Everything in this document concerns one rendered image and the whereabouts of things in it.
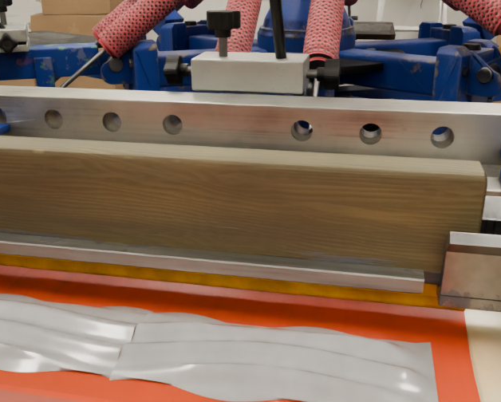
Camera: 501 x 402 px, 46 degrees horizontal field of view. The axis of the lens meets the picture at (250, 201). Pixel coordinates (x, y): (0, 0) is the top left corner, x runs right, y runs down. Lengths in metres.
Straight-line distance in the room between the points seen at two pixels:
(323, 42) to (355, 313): 0.49
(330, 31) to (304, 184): 0.50
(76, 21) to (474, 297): 4.27
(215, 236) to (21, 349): 0.14
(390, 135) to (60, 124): 0.36
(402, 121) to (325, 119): 0.07
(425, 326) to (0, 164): 0.30
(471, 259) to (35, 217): 0.29
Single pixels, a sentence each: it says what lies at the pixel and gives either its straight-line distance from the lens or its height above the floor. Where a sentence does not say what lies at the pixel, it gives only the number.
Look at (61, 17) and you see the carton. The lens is 4.59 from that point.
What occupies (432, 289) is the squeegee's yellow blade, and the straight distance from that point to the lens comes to 0.40.
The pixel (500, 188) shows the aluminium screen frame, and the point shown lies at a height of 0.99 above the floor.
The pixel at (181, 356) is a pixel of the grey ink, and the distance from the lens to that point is 0.36.
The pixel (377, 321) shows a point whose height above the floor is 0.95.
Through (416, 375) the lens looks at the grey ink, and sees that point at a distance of 0.35.
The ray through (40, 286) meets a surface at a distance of 0.46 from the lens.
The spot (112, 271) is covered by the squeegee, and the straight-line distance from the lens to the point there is 0.44.
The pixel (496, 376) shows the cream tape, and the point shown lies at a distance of 0.37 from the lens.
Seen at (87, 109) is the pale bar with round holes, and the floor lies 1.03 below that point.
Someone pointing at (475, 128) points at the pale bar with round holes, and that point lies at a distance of 0.60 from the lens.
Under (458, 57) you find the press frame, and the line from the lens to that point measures 0.98.
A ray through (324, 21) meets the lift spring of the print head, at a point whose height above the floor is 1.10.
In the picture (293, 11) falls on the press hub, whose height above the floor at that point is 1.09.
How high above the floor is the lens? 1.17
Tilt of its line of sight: 22 degrees down
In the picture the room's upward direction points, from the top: straight up
